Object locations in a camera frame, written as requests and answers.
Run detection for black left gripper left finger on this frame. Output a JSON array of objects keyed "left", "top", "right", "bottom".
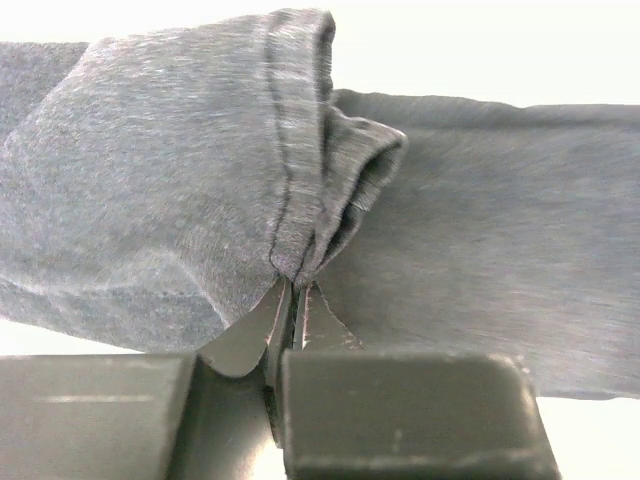
[{"left": 1, "top": 280, "right": 291, "bottom": 479}]

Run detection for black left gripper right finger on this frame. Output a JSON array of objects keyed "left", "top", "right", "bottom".
[{"left": 279, "top": 286, "right": 560, "bottom": 479}]

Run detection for black trousers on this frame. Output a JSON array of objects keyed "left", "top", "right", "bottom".
[{"left": 1, "top": 9, "right": 639, "bottom": 397}]

